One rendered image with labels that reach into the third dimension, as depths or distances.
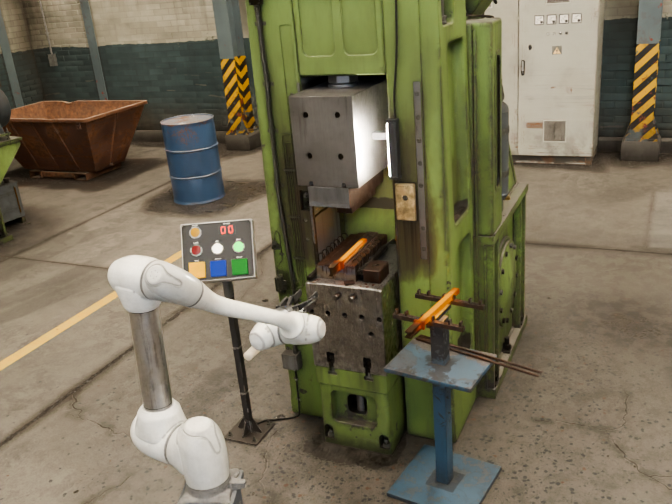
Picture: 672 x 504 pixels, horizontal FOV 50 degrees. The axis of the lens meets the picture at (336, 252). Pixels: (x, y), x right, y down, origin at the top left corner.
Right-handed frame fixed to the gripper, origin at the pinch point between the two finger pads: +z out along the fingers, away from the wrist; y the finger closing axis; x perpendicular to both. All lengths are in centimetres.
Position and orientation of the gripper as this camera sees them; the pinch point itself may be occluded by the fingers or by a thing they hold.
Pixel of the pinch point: (305, 295)
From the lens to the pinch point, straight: 301.3
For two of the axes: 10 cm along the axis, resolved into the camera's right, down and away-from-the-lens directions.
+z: 4.1, -3.7, 8.4
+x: -0.9, -9.3, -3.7
